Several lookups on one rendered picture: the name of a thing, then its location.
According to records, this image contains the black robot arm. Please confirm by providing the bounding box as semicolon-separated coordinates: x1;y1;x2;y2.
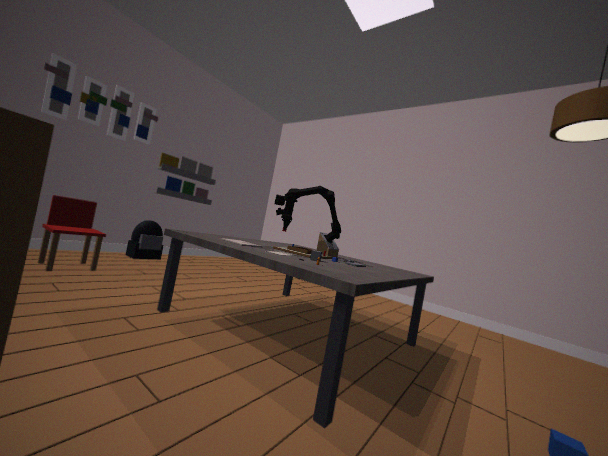
274;186;341;243

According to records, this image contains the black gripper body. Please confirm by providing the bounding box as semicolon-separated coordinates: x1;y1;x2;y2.
281;206;293;221

